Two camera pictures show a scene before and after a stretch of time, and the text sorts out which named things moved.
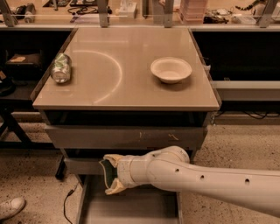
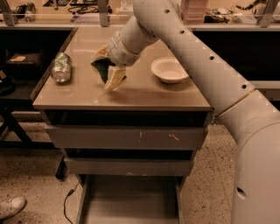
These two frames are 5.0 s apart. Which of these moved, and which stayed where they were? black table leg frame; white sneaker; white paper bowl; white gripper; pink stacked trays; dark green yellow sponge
Moved: dark green yellow sponge; white gripper
Stayed: pink stacked trays; black table leg frame; white paper bowl; white sneaker
